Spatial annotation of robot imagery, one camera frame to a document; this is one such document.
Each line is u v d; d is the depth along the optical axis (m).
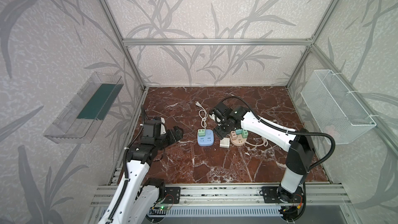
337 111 0.64
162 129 0.60
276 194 0.74
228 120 0.58
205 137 0.91
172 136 0.67
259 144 0.89
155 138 0.58
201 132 0.89
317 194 0.75
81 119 0.65
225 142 0.89
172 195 0.73
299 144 0.45
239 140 0.89
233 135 0.87
